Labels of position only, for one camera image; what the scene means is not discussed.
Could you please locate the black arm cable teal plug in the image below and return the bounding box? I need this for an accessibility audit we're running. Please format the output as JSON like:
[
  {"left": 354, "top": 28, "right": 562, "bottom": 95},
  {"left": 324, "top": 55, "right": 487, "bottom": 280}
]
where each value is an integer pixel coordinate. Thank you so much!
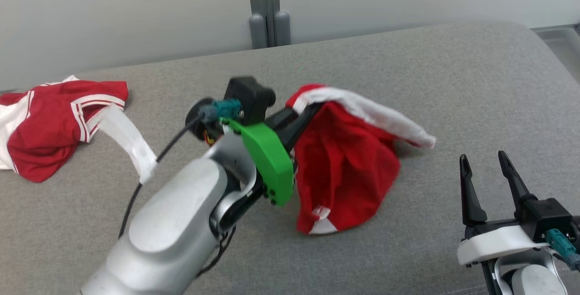
[
  {"left": 545, "top": 229, "right": 580, "bottom": 272},
  {"left": 118, "top": 99, "right": 243, "bottom": 240}
]

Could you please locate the red garment white band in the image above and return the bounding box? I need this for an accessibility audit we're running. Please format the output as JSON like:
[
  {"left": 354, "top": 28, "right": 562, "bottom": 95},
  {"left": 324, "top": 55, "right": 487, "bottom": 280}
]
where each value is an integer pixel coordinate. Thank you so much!
[{"left": 285, "top": 83, "right": 437, "bottom": 235}]

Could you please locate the red garment white striped trim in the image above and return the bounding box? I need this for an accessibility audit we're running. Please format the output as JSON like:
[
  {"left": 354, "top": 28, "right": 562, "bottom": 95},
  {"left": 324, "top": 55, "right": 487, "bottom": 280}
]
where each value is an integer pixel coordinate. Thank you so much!
[{"left": 0, "top": 75, "right": 130, "bottom": 183}]

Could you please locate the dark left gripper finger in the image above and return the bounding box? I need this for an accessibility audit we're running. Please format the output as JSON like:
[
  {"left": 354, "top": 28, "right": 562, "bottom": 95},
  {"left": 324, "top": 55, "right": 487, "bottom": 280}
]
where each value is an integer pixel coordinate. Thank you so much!
[
  {"left": 280, "top": 103, "right": 324, "bottom": 151},
  {"left": 270, "top": 106, "right": 303, "bottom": 129}
]

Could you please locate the black right arm cable teal plug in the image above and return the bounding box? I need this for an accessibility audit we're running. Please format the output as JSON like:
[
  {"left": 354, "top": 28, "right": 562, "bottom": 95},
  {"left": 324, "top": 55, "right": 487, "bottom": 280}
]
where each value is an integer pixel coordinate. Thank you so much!
[{"left": 545, "top": 229, "right": 580, "bottom": 272}]

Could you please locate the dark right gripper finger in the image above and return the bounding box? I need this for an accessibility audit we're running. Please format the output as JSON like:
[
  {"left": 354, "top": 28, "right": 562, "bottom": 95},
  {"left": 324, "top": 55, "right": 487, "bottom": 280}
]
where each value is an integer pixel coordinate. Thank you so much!
[
  {"left": 459, "top": 154, "right": 488, "bottom": 226},
  {"left": 498, "top": 150, "right": 532, "bottom": 220}
]

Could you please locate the black left arm cable teal plug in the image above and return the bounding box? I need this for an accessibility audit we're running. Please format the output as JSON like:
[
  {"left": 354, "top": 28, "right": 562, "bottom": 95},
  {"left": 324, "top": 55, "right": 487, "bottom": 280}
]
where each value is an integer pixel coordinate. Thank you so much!
[{"left": 118, "top": 99, "right": 243, "bottom": 240}]

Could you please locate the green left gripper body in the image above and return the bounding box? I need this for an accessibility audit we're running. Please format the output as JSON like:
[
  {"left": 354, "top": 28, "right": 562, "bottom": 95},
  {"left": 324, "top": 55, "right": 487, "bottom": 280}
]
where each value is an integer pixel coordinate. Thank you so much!
[{"left": 221, "top": 117, "right": 296, "bottom": 208}]

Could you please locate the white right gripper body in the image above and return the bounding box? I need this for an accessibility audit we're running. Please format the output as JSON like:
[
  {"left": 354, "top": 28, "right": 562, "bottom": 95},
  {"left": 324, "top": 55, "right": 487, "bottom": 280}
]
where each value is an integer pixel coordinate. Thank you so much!
[{"left": 457, "top": 219, "right": 550, "bottom": 266}]

